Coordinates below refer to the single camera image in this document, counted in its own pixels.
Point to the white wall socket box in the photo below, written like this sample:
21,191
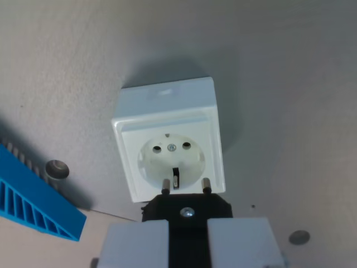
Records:
167,111

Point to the black two-pin plug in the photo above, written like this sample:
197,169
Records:
187,203

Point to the blue ribbed plastic wedge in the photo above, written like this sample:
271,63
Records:
33,192

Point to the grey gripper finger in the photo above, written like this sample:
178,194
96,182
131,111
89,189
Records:
136,245
240,243

